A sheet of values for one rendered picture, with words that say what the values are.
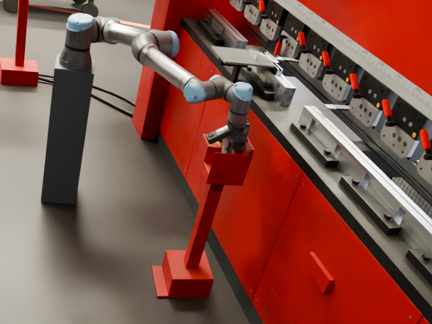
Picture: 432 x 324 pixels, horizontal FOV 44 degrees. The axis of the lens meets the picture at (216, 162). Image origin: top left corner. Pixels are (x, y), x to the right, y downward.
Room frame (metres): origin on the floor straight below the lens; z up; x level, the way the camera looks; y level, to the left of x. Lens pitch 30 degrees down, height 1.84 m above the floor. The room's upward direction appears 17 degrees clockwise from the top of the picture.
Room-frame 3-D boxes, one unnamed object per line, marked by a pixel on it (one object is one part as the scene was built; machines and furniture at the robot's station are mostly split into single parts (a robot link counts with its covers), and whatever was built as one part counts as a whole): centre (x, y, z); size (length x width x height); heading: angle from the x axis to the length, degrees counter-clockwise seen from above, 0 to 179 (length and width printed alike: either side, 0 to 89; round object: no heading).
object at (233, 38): (3.03, 0.17, 0.92); 0.50 x 0.06 x 0.10; 30
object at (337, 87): (2.05, -0.39, 1.19); 0.15 x 0.09 x 0.17; 30
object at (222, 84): (1.95, 0.07, 1.03); 0.11 x 0.11 x 0.08; 53
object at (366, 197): (1.65, -0.56, 0.89); 0.30 x 0.05 x 0.03; 30
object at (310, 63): (2.22, -0.29, 1.19); 0.15 x 0.09 x 0.17; 30
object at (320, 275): (1.58, -0.48, 0.58); 0.15 x 0.02 x 0.07; 30
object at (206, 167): (1.96, -0.02, 0.75); 0.20 x 0.16 x 0.18; 22
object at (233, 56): (2.48, 0.02, 1.00); 0.26 x 0.18 x 0.01; 120
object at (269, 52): (2.55, -0.11, 1.06); 0.10 x 0.02 x 0.10; 30
